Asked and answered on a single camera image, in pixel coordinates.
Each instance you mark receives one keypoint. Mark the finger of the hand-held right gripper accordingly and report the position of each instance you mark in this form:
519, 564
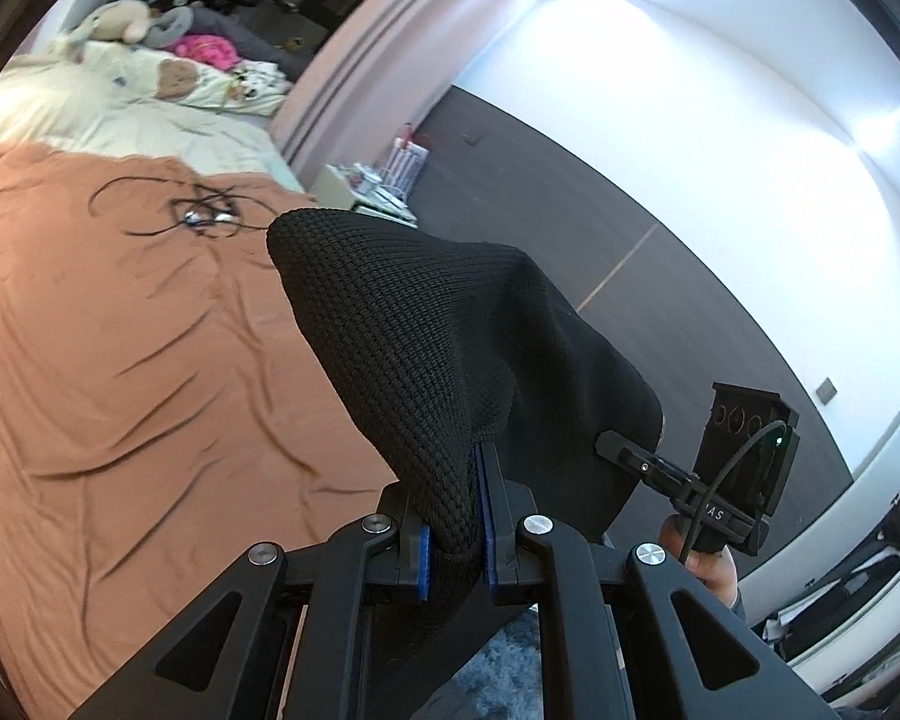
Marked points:
637, 461

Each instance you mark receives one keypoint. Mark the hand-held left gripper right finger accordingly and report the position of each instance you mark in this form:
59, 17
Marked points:
489, 525

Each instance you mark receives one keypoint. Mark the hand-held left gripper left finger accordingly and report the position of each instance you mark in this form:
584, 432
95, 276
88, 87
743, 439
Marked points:
421, 562

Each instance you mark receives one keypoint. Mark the black knit pants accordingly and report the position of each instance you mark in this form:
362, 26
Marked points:
420, 352

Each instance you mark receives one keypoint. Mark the person's right forearm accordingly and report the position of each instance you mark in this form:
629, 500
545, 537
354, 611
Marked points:
739, 600

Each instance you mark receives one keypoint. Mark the person's right hand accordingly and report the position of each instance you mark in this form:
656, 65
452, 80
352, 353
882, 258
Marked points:
712, 570

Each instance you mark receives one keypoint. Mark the blue shaggy rug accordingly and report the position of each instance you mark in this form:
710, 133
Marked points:
495, 675

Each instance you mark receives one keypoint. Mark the orange-brown blanket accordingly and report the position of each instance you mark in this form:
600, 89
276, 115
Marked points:
120, 390

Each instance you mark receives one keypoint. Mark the white nightstand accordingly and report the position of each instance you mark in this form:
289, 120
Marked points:
334, 187

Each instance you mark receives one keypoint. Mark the pink striped box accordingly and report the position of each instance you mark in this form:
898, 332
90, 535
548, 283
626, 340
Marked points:
405, 161

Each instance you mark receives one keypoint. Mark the white spotted-dog print cloth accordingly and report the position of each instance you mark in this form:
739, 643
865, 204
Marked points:
255, 82

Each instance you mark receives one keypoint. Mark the cream bear-print bedding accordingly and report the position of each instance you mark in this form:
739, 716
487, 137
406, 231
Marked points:
157, 135

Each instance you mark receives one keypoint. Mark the dark grey cloth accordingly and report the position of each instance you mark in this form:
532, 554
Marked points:
255, 37

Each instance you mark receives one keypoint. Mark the pink cloth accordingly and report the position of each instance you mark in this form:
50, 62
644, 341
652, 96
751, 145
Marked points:
206, 51

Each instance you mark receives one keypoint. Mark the grey plush toy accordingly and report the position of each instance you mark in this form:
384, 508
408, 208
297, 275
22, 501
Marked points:
169, 26

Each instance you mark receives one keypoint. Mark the beige plush toy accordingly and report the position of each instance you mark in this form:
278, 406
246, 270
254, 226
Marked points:
112, 22

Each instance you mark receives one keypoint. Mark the grey wall switch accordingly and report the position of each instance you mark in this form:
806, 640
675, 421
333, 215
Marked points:
826, 388

